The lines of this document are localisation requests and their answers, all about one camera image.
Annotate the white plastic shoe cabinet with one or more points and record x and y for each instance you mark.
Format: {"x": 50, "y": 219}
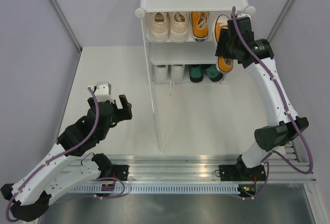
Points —
{"x": 188, "y": 52}

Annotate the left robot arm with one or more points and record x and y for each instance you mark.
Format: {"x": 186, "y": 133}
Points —
{"x": 31, "y": 197}

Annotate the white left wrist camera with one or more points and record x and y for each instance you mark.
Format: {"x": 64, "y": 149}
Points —
{"x": 102, "y": 91}

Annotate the aluminium frame post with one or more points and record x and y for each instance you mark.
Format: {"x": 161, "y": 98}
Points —
{"x": 66, "y": 25}
{"x": 283, "y": 13}

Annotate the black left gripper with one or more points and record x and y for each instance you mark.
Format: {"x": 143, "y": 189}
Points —
{"x": 126, "y": 112}

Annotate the right aluminium frame post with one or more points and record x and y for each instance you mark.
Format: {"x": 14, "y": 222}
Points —
{"x": 283, "y": 13}

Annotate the white slotted cable duct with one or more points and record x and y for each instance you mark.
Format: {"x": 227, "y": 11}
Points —
{"x": 143, "y": 188}

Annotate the white sneaker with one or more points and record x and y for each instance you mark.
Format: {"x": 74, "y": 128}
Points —
{"x": 160, "y": 73}
{"x": 176, "y": 75}

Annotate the clear cabinet door panel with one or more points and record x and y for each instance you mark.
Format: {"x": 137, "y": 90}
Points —
{"x": 155, "y": 113}

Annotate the aluminium mounting rail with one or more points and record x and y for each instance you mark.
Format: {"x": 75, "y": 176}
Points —
{"x": 196, "y": 169}

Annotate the green pointed shoe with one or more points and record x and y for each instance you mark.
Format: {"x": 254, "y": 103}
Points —
{"x": 196, "y": 73}
{"x": 213, "y": 74}

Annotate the orange sneaker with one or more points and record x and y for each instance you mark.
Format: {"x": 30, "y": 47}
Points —
{"x": 199, "y": 22}
{"x": 223, "y": 65}

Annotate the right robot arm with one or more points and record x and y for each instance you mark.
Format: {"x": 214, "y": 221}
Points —
{"x": 283, "y": 121}

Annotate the beige sneaker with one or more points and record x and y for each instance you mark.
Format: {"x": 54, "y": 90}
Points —
{"x": 158, "y": 26}
{"x": 179, "y": 22}

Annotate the left aluminium frame post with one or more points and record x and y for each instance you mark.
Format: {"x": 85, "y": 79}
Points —
{"x": 66, "y": 25}

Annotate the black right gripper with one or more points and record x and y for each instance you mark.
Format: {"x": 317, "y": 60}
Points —
{"x": 223, "y": 38}

